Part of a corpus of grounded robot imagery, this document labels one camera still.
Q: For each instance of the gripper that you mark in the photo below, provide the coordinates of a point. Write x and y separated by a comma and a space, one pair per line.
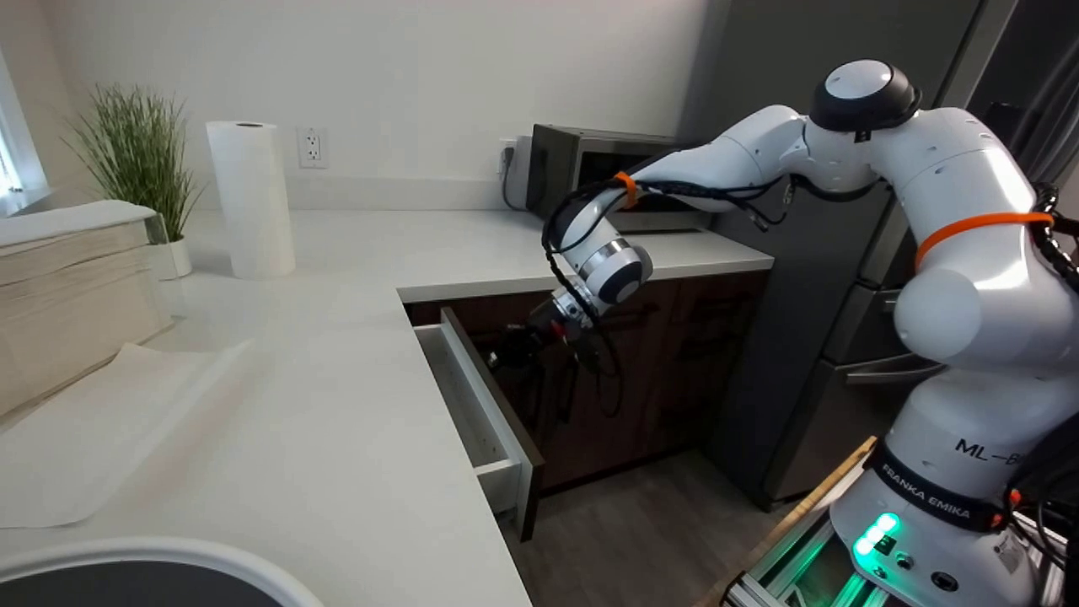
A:
536, 335

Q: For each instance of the white round rimmed container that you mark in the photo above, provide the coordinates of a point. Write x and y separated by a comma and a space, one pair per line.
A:
126, 561

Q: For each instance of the green potted grass plant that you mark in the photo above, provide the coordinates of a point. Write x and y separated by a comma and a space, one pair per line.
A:
139, 160

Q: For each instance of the white wall socket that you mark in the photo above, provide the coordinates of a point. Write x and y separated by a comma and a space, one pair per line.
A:
312, 147
507, 160

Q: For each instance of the grey microwave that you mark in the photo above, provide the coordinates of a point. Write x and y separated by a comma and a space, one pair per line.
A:
560, 169

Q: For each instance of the stainless steel refrigerator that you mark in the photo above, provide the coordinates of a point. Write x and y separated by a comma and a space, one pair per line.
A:
784, 354

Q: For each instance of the brown cabinet door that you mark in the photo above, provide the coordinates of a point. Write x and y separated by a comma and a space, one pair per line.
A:
716, 354
641, 388

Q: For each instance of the stack of folded paper towels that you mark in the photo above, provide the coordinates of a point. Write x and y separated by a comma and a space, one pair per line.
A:
67, 303

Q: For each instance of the white paper sheet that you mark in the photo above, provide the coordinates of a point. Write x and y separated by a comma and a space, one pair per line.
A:
93, 430

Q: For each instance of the white drawer with brown front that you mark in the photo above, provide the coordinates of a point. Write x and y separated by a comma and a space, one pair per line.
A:
472, 396

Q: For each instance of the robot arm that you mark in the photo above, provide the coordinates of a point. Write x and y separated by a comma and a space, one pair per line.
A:
969, 253

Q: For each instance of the window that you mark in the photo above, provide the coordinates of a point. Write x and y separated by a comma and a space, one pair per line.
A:
10, 160

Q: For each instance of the white paper towel roll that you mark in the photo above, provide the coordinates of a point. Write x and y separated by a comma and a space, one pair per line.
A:
251, 202

